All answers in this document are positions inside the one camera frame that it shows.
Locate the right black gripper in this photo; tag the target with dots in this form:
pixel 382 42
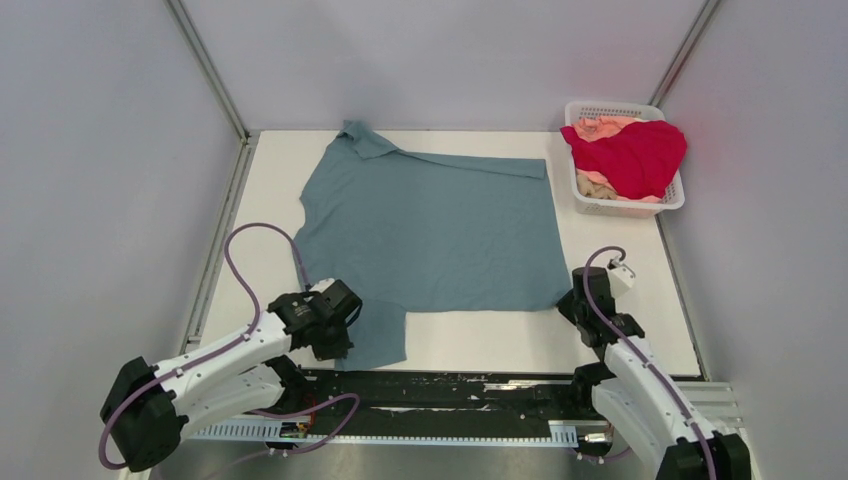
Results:
pixel 563 307

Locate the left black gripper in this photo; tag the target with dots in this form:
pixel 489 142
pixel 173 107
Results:
pixel 336 350

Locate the blue-grey t shirt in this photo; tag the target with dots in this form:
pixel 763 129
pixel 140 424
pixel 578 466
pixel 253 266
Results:
pixel 427 233

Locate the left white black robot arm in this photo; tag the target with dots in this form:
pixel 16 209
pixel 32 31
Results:
pixel 152 408

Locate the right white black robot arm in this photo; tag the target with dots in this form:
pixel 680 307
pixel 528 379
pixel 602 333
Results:
pixel 627 387

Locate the beige t shirt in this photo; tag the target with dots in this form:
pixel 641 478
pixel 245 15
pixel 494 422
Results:
pixel 595 185

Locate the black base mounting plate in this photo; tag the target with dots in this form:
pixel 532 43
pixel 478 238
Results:
pixel 436 404

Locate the red t shirt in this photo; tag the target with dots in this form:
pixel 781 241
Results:
pixel 641 160

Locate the peach t shirt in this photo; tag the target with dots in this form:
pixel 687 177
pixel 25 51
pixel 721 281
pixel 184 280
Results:
pixel 600 127

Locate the white plastic laundry basket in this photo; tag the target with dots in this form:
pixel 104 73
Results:
pixel 674 197

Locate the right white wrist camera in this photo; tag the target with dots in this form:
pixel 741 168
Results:
pixel 621 277

